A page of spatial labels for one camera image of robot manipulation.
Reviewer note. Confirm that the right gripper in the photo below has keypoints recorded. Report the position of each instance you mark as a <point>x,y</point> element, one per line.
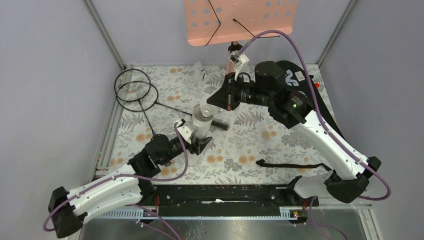
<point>225,97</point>

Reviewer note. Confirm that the white shuttlecock tube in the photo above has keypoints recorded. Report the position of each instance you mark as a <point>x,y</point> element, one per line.
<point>202,129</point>

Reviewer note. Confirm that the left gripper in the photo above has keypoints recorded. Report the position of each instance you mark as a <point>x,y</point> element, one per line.
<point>200,143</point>

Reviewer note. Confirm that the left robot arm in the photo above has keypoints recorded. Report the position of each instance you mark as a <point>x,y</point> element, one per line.
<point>130,184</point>

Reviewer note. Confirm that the black racket bag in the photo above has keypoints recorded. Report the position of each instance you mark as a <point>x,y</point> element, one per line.
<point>292,83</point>

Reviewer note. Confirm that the pink music stand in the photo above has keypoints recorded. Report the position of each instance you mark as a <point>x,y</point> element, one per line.
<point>232,21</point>

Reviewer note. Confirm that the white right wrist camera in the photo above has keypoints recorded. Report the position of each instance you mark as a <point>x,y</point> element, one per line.
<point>240,62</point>

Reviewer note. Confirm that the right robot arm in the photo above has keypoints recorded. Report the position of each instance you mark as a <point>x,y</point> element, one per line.
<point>291,99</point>

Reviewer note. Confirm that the white shuttlecock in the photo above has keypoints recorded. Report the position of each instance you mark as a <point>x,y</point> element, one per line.
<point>207,110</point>
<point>199,71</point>

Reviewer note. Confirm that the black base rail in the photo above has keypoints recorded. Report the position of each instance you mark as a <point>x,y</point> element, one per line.
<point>249,201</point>

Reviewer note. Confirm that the black badminton racket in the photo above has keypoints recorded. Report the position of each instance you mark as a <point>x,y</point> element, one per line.
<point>130,75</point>
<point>159,102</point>

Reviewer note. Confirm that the floral tablecloth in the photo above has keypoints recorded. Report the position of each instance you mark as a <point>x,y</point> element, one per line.
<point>254,150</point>

